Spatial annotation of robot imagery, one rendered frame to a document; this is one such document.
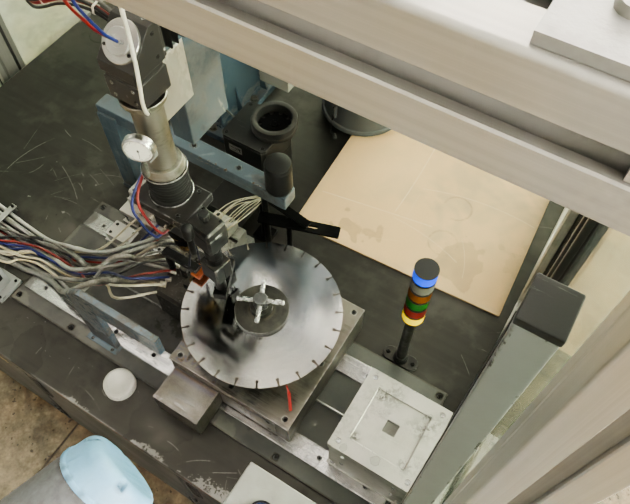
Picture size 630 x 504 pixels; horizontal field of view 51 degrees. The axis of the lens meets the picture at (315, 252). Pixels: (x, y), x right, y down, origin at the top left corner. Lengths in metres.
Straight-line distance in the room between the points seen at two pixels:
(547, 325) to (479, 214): 1.31
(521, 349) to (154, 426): 1.11
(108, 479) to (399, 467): 0.64
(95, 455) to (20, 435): 1.61
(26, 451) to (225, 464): 1.08
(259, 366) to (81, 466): 0.55
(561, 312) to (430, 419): 0.88
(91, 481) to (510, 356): 0.51
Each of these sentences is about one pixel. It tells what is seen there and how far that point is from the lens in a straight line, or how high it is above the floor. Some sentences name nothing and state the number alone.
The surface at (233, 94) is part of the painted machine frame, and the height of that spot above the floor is 0.84.
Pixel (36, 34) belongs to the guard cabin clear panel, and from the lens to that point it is 2.31.
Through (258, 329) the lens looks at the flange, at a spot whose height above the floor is 0.96.
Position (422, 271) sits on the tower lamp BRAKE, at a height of 1.16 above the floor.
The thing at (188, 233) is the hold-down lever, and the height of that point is 1.27.
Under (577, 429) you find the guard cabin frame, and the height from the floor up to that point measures 1.88.
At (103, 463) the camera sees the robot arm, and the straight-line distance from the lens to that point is 0.83.
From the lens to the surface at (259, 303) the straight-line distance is 1.29.
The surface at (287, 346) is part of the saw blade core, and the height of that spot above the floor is 0.95.
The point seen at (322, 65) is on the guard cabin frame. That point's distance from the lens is 0.20.
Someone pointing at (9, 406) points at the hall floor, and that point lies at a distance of 2.48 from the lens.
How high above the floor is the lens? 2.15
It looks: 59 degrees down
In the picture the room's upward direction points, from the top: straight up
